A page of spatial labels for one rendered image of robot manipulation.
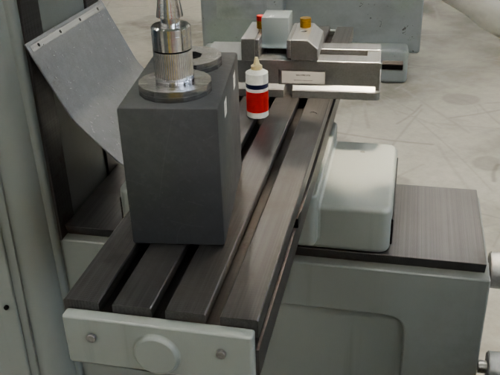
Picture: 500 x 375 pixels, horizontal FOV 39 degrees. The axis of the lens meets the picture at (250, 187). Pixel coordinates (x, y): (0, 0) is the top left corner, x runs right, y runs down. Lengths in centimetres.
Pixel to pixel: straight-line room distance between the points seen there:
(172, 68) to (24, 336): 80
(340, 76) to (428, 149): 208
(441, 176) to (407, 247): 190
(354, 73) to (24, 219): 67
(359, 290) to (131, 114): 61
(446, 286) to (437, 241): 9
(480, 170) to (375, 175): 197
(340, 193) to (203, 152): 46
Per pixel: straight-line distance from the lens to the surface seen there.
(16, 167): 131
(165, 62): 85
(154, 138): 85
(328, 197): 124
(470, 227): 137
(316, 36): 140
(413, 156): 334
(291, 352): 141
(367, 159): 138
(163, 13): 84
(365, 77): 136
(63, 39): 134
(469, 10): 110
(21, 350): 152
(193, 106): 83
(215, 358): 80
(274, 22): 138
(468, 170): 325
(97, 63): 139
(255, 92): 125
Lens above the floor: 141
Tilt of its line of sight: 28 degrees down
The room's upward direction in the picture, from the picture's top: 2 degrees counter-clockwise
